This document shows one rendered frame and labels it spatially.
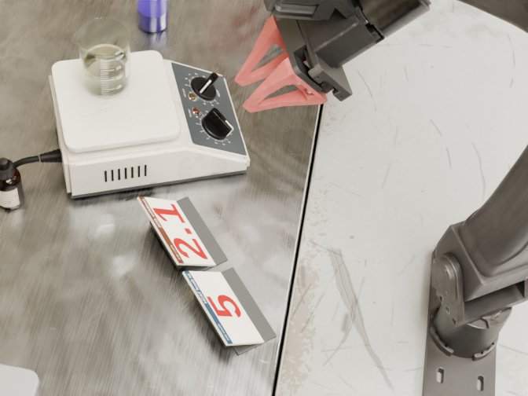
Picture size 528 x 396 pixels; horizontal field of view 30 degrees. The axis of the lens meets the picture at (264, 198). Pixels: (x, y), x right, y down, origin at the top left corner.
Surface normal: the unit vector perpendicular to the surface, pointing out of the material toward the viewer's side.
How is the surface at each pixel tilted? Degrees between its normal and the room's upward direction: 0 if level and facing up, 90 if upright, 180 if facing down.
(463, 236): 89
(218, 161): 90
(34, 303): 0
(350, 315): 0
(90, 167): 90
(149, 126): 0
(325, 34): 40
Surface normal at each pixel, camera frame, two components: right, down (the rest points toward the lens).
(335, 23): -0.55, -0.33
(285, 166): 0.10, -0.57
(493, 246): -0.85, 0.23
